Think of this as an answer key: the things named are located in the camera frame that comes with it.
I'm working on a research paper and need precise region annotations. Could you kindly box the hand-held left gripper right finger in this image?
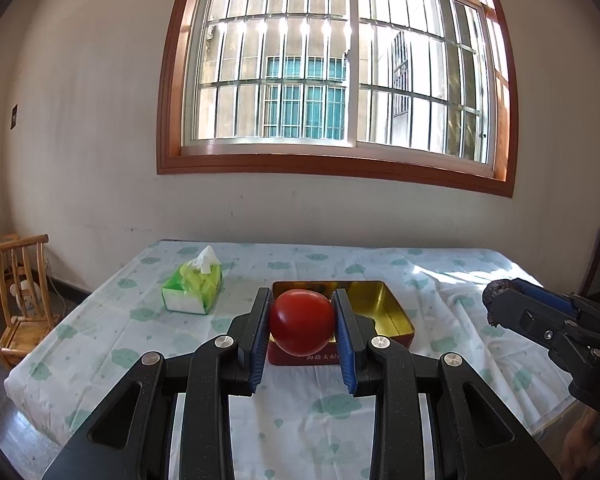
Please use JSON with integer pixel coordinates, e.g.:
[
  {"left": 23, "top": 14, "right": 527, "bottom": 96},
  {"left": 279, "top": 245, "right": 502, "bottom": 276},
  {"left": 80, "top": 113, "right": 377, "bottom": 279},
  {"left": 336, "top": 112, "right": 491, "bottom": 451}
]
[{"left": 331, "top": 288, "right": 563, "bottom": 480}]

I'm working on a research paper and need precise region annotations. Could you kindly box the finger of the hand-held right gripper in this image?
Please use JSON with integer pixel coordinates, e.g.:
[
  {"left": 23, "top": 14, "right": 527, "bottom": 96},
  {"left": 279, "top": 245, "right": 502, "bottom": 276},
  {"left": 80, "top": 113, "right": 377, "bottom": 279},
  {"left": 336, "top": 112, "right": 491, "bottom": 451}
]
[
  {"left": 512, "top": 280, "right": 600, "bottom": 326},
  {"left": 490, "top": 290, "right": 588, "bottom": 356}
]

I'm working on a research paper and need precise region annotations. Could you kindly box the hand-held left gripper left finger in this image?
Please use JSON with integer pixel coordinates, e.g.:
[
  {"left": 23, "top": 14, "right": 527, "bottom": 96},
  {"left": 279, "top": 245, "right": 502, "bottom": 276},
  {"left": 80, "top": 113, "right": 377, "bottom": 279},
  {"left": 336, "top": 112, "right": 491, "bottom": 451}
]
[{"left": 40, "top": 288, "right": 274, "bottom": 480}]

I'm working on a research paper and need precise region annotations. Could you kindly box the red tomato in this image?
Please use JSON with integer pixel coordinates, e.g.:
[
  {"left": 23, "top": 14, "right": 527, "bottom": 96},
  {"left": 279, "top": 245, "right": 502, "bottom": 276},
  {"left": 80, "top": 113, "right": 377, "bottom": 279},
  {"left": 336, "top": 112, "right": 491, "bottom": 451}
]
[{"left": 270, "top": 287, "right": 336, "bottom": 357}]

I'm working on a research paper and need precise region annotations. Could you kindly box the dark brown water chestnut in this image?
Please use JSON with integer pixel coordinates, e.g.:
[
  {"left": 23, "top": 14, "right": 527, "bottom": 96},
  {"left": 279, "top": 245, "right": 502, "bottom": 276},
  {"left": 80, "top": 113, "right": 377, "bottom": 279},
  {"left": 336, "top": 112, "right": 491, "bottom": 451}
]
[{"left": 482, "top": 280, "right": 518, "bottom": 328}]

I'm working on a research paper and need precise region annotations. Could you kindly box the red and gold tin box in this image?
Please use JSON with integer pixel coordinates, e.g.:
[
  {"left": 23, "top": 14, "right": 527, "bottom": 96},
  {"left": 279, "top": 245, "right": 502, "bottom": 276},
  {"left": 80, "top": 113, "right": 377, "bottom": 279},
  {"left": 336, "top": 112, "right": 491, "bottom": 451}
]
[{"left": 267, "top": 280, "right": 415, "bottom": 366}]

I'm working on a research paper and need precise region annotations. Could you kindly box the person's right hand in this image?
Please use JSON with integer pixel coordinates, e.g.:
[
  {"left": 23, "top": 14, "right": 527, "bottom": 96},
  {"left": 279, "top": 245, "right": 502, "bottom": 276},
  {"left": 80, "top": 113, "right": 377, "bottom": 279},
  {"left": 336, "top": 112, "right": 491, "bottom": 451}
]
[{"left": 562, "top": 405, "right": 600, "bottom": 480}]

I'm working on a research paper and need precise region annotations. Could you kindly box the green tissue box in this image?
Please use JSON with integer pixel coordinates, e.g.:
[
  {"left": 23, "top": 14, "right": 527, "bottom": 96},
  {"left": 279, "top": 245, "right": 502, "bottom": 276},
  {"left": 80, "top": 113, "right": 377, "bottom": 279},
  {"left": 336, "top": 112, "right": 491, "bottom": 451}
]
[{"left": 161, "top": 246, "right": 224, "bottom": 315}]

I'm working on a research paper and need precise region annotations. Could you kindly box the cloud print tablecloth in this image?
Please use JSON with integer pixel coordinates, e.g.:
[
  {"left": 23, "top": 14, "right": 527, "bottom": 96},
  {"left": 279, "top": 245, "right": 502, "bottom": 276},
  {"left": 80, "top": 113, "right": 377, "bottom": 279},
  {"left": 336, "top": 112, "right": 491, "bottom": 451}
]
[{"left": 4, "top": 240, "right": 588, "bottom": 480}]

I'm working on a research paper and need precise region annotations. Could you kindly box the small white fan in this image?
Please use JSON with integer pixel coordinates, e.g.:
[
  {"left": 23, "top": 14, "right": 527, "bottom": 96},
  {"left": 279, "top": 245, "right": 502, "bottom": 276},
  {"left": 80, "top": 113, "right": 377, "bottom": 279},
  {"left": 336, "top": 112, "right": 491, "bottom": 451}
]
[{"left": 10, "top": 280, "right": 43, "bottom": 318}]

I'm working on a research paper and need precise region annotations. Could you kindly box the light wooden chair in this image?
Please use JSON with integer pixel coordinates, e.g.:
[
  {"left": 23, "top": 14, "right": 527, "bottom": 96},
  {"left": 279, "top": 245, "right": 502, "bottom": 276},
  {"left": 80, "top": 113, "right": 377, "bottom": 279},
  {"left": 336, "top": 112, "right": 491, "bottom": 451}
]
[{"left": 0, "top": 234, "right": 61, "bottom": 371}]

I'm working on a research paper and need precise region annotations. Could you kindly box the wood-framed barred window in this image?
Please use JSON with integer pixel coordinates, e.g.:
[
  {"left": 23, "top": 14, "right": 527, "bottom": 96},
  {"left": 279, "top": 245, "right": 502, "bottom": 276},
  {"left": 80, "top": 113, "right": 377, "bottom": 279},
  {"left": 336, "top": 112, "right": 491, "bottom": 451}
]
[{"left": 156, "top": 0, "right": 518, "bottom": 198}]

